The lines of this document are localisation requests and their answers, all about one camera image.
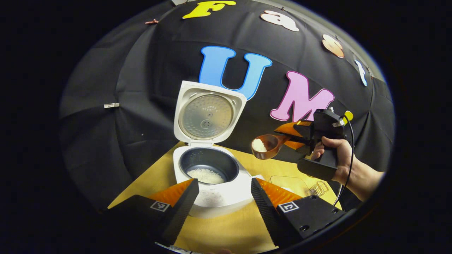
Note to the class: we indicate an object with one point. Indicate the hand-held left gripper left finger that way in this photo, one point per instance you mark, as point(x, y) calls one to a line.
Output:
point(180, 215)

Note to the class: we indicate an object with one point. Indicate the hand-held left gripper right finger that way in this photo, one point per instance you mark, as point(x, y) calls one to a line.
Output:
point(266, 211)

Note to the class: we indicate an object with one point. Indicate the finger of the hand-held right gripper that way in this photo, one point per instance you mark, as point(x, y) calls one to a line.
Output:
point(293, 128)
point(298, 151)

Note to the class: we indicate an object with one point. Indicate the brown wooden spoon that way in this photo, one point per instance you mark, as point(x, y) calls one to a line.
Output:
point(273, 153)

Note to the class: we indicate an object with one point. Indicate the white rice spoonful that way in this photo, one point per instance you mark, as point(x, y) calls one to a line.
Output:
point(259, 145)

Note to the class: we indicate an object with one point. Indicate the cooker white rice layer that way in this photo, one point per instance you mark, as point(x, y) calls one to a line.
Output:
point(206, 175)

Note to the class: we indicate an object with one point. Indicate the clear plastic container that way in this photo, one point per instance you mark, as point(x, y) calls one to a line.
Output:
point(289, 183)

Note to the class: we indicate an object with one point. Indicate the black backdrop cloth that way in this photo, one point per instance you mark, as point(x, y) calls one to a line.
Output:
point(123, 123)

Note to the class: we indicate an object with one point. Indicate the copper clip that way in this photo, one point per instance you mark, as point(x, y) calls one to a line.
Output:
point(152, 21)

